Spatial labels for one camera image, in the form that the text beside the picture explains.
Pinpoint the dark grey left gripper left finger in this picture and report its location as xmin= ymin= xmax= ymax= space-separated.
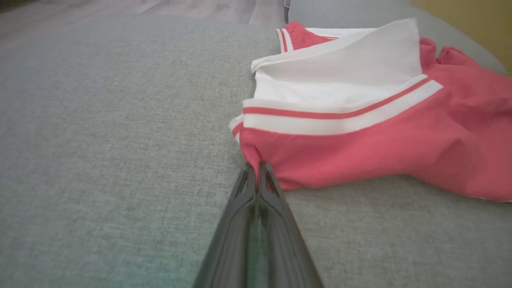
xmin=192 ymin=163 xmax=257 ymax=288

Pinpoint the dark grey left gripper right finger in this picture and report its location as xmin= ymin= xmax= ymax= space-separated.
xmin=256 ymin=162 xmax=324 ymax=288

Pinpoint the red and white shirt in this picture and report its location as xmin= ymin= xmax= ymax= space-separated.
xmin=229 ymin=18 xmax=512 ymax=202

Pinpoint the wide yellow sofa backrest cushion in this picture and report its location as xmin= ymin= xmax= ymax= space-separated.
xmin=414 ymin=0 xmax=512 ymax=74

